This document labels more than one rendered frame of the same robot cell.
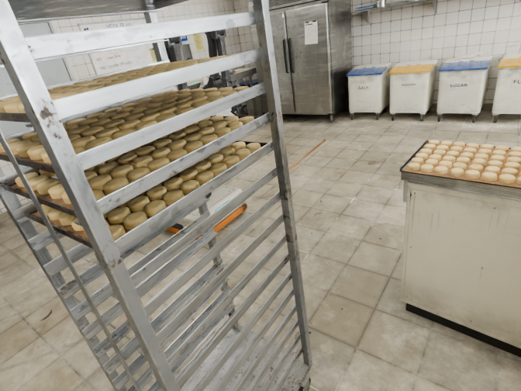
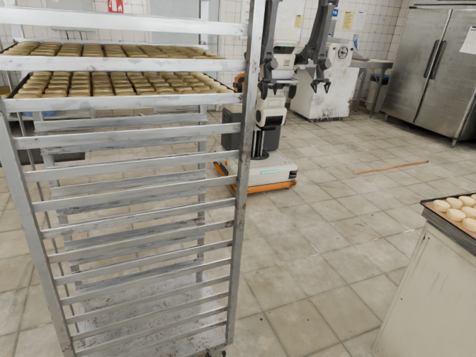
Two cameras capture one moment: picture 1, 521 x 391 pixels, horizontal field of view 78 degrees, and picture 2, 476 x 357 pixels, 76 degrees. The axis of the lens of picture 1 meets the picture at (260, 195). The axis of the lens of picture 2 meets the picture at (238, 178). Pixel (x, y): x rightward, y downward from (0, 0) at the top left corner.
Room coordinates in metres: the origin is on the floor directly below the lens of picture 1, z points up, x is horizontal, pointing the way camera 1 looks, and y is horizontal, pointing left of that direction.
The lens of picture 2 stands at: (0.16, -0.46, 1.44)
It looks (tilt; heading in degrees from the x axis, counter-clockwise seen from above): 28 degrees down; 25
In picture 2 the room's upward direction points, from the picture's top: 4 degrees clockwise
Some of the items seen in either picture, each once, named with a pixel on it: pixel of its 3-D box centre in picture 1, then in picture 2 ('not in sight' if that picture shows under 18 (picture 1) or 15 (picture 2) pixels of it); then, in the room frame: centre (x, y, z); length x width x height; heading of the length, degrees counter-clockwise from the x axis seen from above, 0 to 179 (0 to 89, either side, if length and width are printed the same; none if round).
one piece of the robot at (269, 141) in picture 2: not in sight; (253, 120); (2.76, 0.66, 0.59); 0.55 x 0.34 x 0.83; 140
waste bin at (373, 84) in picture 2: (254, 97); (381, 93); (6.84, -0.22, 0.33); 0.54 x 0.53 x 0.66; 50
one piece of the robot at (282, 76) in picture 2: not in sight; (278, 85); (2.51, 0.37, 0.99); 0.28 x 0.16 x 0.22; 140
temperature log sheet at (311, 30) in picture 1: (310, 32); (472, 40); (5.26, -1.15, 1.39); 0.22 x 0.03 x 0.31; 50
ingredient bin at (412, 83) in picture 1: (412, 91); not in sight; (4.83, -2.52, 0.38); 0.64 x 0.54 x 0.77; 141
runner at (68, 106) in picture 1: (180, 75); not in sight; (0.76, 0.13, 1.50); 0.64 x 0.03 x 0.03; 141
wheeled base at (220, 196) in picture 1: (199, 208); (253, 165); (2.70, 0.59, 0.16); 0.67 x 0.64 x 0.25; 50
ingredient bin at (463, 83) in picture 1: (462, 89); not in sight; (4.41, -3.02, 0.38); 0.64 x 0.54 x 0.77; 139
